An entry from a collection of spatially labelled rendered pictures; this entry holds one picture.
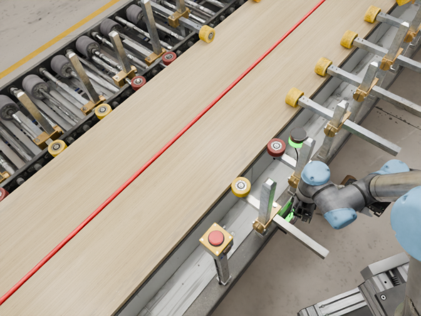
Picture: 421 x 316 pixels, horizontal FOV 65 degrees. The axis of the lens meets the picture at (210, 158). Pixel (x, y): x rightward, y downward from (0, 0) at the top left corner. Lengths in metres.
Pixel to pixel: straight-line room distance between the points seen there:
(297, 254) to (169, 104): 1.24
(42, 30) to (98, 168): 2.79
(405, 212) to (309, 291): 1.61
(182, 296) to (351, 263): 1.16
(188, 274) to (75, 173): 0.67
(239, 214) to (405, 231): 1.07
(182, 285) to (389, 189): 0.97
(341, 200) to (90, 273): 0.92
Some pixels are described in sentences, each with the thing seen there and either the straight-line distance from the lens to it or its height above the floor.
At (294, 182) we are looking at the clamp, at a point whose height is 0.87.
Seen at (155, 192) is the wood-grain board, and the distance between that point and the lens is 1.41.
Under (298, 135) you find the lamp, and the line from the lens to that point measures 1.25.
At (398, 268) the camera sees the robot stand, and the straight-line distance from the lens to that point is 1.29.
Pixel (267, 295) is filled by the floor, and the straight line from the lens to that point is 2.17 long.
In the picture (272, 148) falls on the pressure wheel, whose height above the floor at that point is 0.91.
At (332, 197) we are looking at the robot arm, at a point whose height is 1.28.
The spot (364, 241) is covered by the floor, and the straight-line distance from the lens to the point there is 2.37.
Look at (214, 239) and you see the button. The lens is 0.95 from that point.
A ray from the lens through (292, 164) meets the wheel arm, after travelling 1.49.
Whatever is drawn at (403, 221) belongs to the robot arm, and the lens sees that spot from 0.66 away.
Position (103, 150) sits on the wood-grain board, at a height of 0.90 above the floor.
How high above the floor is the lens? 2.13
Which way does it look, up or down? 58 degrees down
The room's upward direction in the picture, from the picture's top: 8 degrees counter-clockwise
